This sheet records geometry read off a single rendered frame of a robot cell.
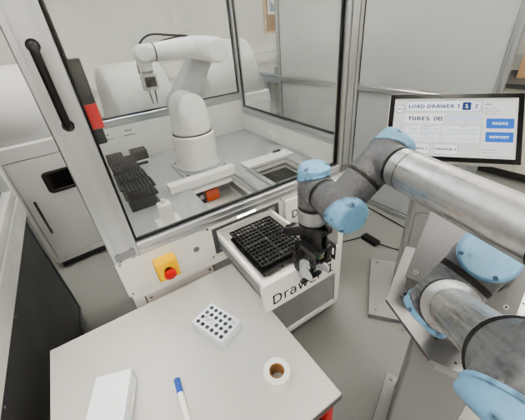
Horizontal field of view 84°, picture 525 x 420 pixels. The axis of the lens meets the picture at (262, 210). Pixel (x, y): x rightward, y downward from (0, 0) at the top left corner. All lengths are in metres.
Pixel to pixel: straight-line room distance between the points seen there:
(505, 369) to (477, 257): 0.40
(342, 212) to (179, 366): 0.62
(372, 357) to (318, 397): 1.01
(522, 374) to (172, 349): 0.80
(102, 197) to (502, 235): 0.85
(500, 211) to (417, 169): 0.13
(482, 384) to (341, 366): 1.41
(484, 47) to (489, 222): 1.90
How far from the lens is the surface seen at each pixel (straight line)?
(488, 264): 0.77
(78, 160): 0.87
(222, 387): 0.88
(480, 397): 0.39
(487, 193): 0.47
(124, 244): 0.98
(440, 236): 1.01
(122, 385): 0.90
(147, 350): 1.00
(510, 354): 0.40
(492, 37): 2.29
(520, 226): 0.45
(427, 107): 1.59
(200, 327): 0.94
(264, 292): 0.84
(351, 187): 0.58
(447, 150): 1.53
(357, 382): 1.74
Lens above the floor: 1.53
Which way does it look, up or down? 32 degrees down
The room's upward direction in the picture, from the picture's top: 6 degrees counter-clockwise
